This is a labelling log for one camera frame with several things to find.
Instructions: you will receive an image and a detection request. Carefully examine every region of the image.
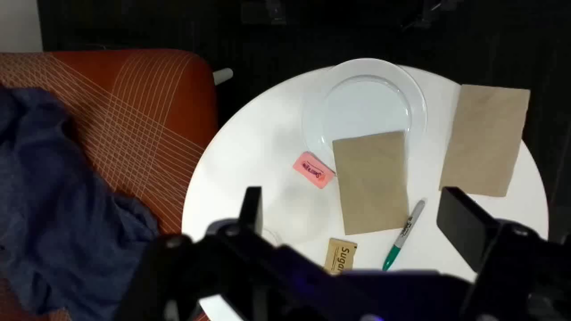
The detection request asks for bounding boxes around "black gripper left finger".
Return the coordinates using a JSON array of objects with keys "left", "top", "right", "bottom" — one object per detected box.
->
[{"left": 113, "top": 186, "right": 335, "bottom": 321}]

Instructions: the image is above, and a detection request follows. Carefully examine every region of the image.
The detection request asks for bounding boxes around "grey marker pen green cap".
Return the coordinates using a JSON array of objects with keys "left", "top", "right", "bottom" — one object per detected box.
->
[{"left": 379, "top": 198, "right": 427, "bottom": 273}]

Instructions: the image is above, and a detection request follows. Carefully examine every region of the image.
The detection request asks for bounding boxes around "dark blue cloth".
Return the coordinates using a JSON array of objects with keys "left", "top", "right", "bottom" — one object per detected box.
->
[{"left": 0, "top": 86, "right": 160, "bottom": 321}]

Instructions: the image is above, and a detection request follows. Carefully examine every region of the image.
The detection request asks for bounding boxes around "pink rubber eraser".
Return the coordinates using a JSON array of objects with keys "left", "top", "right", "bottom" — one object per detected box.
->
[{"left": 290, "top": 150, "right": 336, "bottom": 191}]

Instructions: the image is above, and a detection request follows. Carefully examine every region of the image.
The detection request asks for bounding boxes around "white paper cup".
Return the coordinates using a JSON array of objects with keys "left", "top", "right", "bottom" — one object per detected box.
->
[{"left": 260, "top": 223, "right": 285, "bottom": 246}]

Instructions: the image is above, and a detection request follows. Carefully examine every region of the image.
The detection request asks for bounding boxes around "orange patterned chair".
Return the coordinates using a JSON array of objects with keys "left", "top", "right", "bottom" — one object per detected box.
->
[{"left": 0, "top": 48, "right": 219, "bottom": 321}]

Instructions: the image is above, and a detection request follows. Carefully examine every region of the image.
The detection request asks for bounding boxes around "brown sugar packet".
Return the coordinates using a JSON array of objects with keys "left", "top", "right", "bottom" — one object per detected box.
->
[{"left": 322, "top": 236, "right": 360, "bottom": 277}]

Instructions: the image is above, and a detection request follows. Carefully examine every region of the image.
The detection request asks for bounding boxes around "large brown paper napkin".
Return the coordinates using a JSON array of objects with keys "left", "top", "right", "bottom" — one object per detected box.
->
[{"left": 329, "top": 129, "right": 411, "bottom": 237}]

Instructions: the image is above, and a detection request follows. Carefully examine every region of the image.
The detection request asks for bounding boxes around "clear white plastic plate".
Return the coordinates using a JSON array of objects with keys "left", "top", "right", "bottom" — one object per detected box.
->
[{"left": 301, "top": 57, "right": 429, "bottom": 163}]

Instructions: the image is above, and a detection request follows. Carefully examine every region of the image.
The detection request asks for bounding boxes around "white chair armrest stub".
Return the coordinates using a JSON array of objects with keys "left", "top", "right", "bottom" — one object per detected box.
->
[{"left": 210, "top": 66, "right": 235, "bottom": 88}]

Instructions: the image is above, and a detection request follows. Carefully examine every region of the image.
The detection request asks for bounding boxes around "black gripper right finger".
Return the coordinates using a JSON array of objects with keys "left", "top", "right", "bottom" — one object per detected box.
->
[{"left": 435, "top": 186, "right": 571, "bottom": 321}]

